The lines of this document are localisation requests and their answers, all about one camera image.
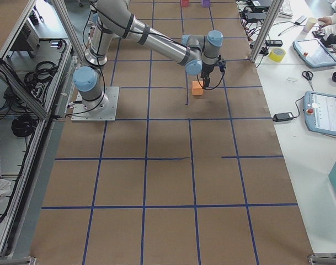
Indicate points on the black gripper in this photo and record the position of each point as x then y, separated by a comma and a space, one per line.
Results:
206, 73

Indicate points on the orange foam cube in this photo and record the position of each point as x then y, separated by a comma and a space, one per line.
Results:
196, 88

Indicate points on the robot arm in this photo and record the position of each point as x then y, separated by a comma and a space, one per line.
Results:
197, 53

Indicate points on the person hand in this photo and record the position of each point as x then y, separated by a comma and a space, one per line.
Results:
324, 21

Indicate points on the black phone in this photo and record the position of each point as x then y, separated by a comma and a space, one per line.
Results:
274, 43

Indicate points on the yellow tape roll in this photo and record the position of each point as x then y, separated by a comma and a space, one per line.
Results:
277, 54

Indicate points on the purple foam cube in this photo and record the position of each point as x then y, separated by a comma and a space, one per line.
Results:
206, 3

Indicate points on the red foam cube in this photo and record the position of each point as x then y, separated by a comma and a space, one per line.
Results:
184, 3

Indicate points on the black power adapter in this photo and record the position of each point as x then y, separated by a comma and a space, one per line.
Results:
280, 117

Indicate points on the far blue teach pendant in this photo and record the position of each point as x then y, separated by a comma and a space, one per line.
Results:
314, 53

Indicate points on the blue teach pendant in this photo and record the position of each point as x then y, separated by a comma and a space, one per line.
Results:
320, 112
314, 53

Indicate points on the paper cup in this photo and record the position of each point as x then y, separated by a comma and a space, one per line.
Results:
311, 21

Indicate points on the near blue teach pendant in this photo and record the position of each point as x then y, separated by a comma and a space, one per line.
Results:
320, 112

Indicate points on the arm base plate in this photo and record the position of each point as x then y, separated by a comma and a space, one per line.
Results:
102, 109

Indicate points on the black handled scissors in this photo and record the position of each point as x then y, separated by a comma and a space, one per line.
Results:
308, 75

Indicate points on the aluminium frame post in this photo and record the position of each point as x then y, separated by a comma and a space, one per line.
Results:
270, 18

